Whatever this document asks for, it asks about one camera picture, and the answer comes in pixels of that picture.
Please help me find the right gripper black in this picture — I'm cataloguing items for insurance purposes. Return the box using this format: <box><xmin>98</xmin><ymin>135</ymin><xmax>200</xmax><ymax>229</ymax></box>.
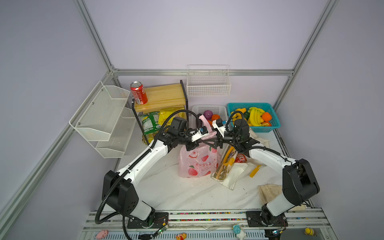
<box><xmin>203</xmin><ymin>127</ymin><xmax>240</xmax><ymax>150</ymax></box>

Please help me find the red cola can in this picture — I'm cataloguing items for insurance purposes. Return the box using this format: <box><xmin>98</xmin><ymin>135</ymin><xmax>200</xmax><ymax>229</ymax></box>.
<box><xmin>130</xmin><ymin>81</ymin><xmax>148</xmax><ymax>105</ymax></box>
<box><xmin>235</xmin><ymin>154</ymin><xmax>247</xmax><ymax>164</ymax></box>

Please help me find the white canvas tote bag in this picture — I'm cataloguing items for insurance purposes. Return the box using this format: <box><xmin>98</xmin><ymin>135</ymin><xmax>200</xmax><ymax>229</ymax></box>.
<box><xmin>211</xmin><ymin>144</ymin><xmax>266</xmax><ymax>190</ymax></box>

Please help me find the pink plastic grocery bag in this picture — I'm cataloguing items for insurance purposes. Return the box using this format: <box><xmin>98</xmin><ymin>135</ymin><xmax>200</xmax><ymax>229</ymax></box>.
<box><xmin>178</xmin><ymin>114</ymin><xmax>222</xmax><ymax>179</ymax></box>

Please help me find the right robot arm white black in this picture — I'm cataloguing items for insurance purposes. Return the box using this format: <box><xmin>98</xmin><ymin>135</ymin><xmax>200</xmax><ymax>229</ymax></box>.
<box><xmin>212</xmin><ymin>118</ymin><xmax>320</xmax><ymax>227</ymax></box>

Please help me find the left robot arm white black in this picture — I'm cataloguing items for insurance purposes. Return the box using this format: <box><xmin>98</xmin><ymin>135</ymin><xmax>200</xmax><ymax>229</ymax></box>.
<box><xmin>95</xmin><ymin>111</ymin><xmax>212</xmax><ymax>227</ymax></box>

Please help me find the banana bunch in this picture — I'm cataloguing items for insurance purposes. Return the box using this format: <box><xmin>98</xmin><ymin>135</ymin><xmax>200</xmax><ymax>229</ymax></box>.
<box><xmin>248</xmin><ymin>107</ymin><xmax>265</xmax><ymax>127</ymax></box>

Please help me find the yellow chips bag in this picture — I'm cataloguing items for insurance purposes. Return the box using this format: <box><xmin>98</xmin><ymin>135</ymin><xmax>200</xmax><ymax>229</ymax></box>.
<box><xmin>158</xmin><ymin>108</ymin><xmax>186</xmax><ymax>126</ymax></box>

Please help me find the yellow pear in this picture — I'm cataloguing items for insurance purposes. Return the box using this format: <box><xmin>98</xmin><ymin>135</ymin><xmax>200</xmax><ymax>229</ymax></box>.
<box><xmin>236</xmin><ymin>108</ymin><xmax>247</xmax><ymax>114</ymax></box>

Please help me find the green snack bag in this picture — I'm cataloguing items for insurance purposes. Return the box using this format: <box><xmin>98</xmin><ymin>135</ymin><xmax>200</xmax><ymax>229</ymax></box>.
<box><xmin>140</xmin><ymin>112</ymin><xmax>161</xmax><ymax>135</ymax></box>

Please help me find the small orange vegetable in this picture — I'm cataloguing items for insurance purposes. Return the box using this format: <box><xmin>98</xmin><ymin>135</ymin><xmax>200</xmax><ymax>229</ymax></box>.
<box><xmin>211</xmin><ymin>115</ymin><xmax>221</xmax><ymax>121</ymax></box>

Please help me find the white plastic vegetable basket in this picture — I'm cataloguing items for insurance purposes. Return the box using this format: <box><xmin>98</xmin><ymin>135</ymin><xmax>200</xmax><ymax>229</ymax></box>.
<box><xmin>191</xmin><ymin>105</ymin><xmax>229</xmax><ymax>121</ymax></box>

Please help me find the orange fruit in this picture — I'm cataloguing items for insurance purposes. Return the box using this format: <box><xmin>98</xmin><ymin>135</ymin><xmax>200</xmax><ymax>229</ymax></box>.
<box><xmin>262</xmin><ymin>112</ymin><xmax>273</xmax><ymax>122</ymax></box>

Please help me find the purple onion top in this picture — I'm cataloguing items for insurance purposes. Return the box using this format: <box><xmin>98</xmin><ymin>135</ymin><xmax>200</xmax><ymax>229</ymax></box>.
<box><xmin>203</xmin><ymin>110</ymin><xmax>214</xmax><ymax>120</ymax></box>

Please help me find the wooden two-tier shelf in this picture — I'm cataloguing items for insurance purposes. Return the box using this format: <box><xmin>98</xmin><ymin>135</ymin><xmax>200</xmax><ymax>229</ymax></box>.
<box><xmin>131</xmin><ymin>80</ymin><xmax>189</xmax><ymax>144</ymax></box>

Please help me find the teal plastic fruit basket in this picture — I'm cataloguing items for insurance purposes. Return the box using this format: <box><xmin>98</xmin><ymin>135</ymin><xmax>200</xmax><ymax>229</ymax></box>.
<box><xmin>227</xmin><ymin>103</ymin><xmax>281</xmax><ymax>133</ymax></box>

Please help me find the beige folded cloth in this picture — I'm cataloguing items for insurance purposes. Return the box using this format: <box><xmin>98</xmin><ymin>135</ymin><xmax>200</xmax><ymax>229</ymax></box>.
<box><xmin>258</xmin><ymin>184</ymin><xmax>306</xmax><ymax>213</ymax></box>

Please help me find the blue white toy figure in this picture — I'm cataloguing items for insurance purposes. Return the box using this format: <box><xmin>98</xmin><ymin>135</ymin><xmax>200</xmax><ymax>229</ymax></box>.
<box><xmin>233</xmin><ymin>225</ymin><xmax>247</xmax><ymax>240</ymax></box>

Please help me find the orange bear toy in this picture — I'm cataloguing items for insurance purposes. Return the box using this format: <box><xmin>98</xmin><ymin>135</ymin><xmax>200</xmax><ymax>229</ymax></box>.
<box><xmin>176</xmin><ymin>233</ymin><xmax>187</xmax><ymax>240</ymax></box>

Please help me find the yellow minion toy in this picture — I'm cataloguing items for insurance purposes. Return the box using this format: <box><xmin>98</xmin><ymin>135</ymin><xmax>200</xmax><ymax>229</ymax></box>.
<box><xmin>305</xmin><ymin>228</ymin><xmax>316</xmax><ymax>236</ymax></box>

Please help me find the pink pig toy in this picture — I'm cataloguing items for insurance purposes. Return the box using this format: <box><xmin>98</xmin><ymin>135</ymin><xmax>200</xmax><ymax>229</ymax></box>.
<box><xmin>95</xmin><ymin>230</ymin><xmax>109</xmax><ymax>240</ymax></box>

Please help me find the white wire wall basket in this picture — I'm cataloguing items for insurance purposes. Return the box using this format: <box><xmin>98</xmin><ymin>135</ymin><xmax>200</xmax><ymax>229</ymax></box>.
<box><xmin>187</xmin><ymin>65</ymin><xmax>232</xmax><ymax>97</ymax></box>

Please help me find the white mesh wall rack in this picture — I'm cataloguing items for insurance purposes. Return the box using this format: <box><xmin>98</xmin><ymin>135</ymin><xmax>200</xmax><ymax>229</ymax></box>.
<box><xmin>69</xmin><ymin>82</ymin><xmax>136</xmax><ymax>159</ymax></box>

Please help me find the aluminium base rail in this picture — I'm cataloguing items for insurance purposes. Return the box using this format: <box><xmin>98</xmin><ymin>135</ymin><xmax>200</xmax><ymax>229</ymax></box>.
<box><xmin>80</xmin><ymin>208</ymin><xmax>337</xmax><ymax>240</ymax></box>

